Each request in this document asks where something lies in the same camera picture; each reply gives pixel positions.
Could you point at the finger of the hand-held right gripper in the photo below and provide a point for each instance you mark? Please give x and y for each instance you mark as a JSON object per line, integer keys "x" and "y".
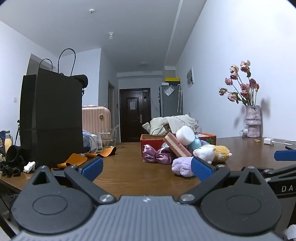
{"x": 279, "y": 172}
{"x": 284, "y": 155}

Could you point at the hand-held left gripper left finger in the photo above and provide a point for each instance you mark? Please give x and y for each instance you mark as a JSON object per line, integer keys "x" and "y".
{"x": 92, "y": 168}

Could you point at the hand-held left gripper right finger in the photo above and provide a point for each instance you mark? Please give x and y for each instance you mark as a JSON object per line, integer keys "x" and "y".
{"x": 201, "y": 169}

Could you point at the white and yellow sheep plush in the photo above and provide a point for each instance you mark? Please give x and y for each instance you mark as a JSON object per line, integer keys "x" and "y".
{"x": 208, "y": 153}

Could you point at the purple plush toy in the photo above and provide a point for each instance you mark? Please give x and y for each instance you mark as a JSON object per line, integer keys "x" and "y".
{"x": 182, "y": 166}

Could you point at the light blue plush toy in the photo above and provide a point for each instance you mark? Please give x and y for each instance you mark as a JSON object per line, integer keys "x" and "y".
{"x": 196, "y": 143}

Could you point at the pink striped sponge cake toy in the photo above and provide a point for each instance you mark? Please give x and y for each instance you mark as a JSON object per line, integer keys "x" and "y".
{"x": 178, "y": 147}

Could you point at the white foam cylinder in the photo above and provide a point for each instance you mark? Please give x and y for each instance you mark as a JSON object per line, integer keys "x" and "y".
{"x": 185, "y": 136}

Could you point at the pink satin bow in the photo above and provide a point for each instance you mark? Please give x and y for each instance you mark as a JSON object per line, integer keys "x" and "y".
{"x": 150, "y": 154}

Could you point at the orange cardboard box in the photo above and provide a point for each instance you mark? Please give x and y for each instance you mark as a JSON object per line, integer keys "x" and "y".
{"x": 152, "y": 141}

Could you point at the black phone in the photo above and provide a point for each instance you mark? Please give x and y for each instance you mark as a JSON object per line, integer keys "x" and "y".
{"x": 291, "y": 147}

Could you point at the white charger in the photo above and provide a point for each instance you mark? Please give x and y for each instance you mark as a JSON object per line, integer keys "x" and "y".
{"x": 268, "y": 141}

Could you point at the small white spray bottle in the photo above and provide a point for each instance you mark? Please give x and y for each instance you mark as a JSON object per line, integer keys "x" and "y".
{"x": 100, "y": 144}

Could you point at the blue and white pack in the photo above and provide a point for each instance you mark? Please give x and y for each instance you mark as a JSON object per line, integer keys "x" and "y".
{"x": 89, "y": 141}

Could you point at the glass cup with straw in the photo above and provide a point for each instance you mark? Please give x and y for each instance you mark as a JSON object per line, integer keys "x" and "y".
{"x": 108, "y": 140}

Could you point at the white cloth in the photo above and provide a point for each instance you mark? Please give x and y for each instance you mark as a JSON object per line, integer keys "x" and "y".
{"x": 291, "y": 233}

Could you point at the pink white ceramic vase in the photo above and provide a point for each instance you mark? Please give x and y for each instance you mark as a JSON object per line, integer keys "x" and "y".
{"x": 253, "y": 122}

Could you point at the small white box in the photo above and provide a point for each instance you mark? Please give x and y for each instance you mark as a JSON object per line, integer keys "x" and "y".
{"x": 243, "y": 133}

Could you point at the pink suitcase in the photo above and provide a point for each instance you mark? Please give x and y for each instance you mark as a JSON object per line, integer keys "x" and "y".
{"x": 94, "y": 120}

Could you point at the dark brown entrance door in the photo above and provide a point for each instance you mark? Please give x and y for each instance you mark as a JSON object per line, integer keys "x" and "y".
{"x": 126, "y": 129}

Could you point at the beige coat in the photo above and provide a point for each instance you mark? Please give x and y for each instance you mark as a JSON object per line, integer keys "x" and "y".
{"x": 180, "y": 121}

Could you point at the brown cardboard box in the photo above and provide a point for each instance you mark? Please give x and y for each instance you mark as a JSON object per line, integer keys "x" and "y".
{"x": 167, "y": 128}

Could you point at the brown interior door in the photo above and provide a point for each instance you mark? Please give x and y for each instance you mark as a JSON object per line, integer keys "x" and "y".
{"x": 111, "y": 111}

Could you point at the small white figurine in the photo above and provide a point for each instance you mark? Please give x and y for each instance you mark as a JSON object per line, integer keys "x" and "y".
{"x": 29, "y": 166}

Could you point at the black paper bag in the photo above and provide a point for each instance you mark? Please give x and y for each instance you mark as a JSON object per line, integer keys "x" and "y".
{"x": 50, "y": 115}

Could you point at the grey refrigerator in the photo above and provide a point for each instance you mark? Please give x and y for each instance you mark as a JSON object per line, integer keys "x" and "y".
{"x": 166, "y": 107}

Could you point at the white folded umbrella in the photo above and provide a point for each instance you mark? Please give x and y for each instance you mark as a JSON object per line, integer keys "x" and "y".
{"x": 179, "y": 99}

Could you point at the dried pink roses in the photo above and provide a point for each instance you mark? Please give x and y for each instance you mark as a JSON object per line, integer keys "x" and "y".
{"x": 244, "y": 87}

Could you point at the black printed plastic parts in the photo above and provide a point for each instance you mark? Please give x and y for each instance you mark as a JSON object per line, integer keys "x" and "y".
{"x": 12, "y": 157}

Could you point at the black tripod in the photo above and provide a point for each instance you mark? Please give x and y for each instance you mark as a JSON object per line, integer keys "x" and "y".
{"x": 17, "y": 132}

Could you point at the yellow bottle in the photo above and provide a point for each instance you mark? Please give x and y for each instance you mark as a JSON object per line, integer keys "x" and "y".
{"x": 8, "y": 143}

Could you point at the black cloth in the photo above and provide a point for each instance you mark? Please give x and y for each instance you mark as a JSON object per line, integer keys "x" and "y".
{"x": 81, "y": 80}

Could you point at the yellow box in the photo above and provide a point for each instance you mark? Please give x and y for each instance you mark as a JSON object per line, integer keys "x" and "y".
{"x": 172, "y": 79}

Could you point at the white ceiling lamp socket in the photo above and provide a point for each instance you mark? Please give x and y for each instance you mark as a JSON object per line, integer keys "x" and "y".
{"x": 111, "y": 36}

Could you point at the white wall electrical panel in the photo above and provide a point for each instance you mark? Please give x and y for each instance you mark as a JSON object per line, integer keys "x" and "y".
{"x": 190, "y": 77}

